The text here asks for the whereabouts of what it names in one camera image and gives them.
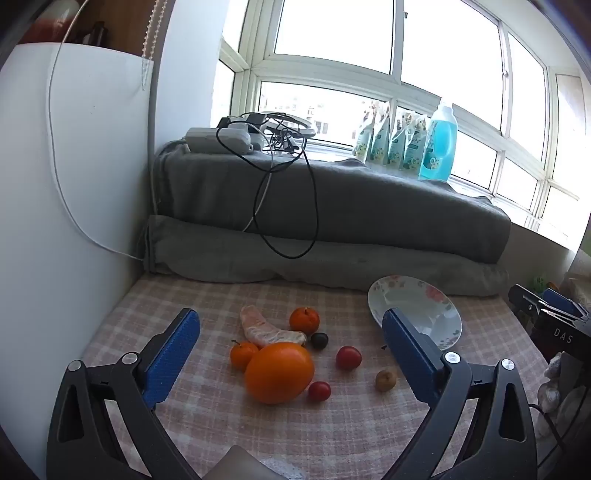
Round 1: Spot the small mandarin with stem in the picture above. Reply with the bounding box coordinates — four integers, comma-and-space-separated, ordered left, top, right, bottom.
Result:
230, 340, 260, 371

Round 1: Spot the white bead chain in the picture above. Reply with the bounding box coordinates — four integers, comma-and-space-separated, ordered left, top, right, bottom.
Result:
140, 0, 161, 90

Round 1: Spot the floral white plate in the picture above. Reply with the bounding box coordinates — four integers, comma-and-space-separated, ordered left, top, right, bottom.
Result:
368, 275, 463, 350

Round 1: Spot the brown wooden shelf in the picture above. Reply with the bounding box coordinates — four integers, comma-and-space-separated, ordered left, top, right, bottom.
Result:
18, 0, 155, 57

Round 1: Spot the light grey rolled blanket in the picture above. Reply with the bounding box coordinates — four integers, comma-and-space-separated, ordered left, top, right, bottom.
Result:
143, 215, 511, 296

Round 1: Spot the black cable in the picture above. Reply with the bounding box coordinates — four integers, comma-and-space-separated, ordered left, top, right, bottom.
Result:
216, 112, 319, 259

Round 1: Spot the large orange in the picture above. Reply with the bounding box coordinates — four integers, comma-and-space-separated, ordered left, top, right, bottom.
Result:
244, 342, 315, 405

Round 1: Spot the dark grey blanket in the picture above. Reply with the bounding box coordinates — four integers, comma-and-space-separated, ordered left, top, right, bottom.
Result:
152, 141, 512, 266

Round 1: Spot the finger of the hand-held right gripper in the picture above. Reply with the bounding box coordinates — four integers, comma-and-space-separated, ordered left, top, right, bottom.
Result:
541, 288, 591, 324
47, 284, 555, 320

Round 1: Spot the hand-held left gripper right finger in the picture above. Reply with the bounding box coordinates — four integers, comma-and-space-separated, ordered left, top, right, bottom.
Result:
381, 307, 539, 480

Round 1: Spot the white power strip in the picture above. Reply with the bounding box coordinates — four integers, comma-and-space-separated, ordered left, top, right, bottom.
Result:
185, 127, 256, 154

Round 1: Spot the pink checked blanket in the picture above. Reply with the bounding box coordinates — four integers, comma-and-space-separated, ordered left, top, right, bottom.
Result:
78, 272, 555, 480

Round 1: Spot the person's right hand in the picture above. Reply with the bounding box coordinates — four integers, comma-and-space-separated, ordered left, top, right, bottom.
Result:
538, 353, 573, 414

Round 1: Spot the thin white wire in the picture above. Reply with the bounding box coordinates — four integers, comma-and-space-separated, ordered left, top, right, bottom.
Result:
47, 0, 148, 261

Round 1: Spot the thin black cord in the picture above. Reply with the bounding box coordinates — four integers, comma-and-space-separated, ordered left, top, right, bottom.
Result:
529, 403, 570, 462

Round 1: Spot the blue detergent bottle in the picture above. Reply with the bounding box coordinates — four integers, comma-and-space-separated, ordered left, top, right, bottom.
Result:
418, 99, 459, 182

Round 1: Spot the white board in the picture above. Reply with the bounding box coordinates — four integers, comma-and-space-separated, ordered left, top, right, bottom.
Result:
0, 42, 158, 462

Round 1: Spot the peeled pomelo segment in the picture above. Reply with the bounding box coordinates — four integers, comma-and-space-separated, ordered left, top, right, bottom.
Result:
239, 305, 308, 349

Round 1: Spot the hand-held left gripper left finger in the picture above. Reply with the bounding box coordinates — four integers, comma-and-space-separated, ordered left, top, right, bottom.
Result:
46, 308, 201, 480

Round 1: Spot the white charging cable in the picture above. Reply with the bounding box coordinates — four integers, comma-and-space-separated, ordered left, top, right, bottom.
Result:
242, 152, 274, 232

